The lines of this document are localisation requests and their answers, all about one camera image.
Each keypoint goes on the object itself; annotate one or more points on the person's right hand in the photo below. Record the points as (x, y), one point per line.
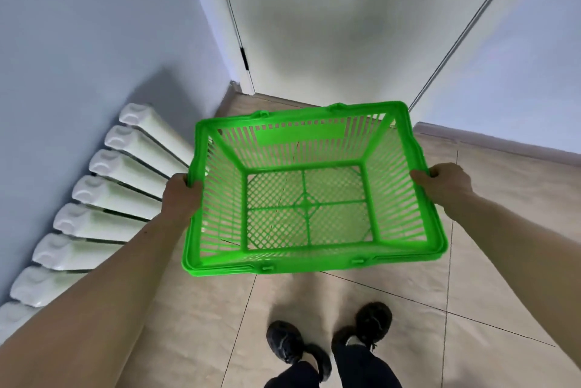
(447, 184)

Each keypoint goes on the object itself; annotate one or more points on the person's left hand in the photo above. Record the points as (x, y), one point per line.
(179, 199)

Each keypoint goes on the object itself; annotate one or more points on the person's right thumb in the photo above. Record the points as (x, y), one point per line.
(421, 178)

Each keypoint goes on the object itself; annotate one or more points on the person's left thumb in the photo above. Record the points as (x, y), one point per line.
(196, 188)

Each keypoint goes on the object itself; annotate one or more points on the green plastic shopping basket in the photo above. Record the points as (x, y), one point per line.
(313, 188)

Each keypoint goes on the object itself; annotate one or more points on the person's left forearm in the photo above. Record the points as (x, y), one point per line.
(81, 306)

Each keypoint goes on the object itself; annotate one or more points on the person's right forearm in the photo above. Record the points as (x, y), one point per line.
(522, 256)

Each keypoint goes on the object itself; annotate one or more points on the white radiator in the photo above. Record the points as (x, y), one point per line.
(86, 215)

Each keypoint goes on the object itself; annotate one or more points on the black door hinge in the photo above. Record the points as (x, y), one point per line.
(245, 59)

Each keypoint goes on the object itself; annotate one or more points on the person's right black shoe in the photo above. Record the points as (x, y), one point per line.
(365, 324)

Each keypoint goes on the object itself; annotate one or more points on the person's black shoe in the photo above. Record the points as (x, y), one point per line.
(365, 324)
(293, 347)

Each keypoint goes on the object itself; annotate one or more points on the white door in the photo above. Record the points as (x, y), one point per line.
(336, 20)

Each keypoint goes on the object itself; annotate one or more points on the person's left black shoe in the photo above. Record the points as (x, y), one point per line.
(293, 347)

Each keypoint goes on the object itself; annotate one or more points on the person's right trouser leg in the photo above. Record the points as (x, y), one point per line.
(363, 367)

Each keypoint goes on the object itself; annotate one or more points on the person's trouser leg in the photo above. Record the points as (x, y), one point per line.
(363, 367)
(295, 376)

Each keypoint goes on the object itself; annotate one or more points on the person's left trouser leg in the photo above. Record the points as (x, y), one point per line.
(295, 376)

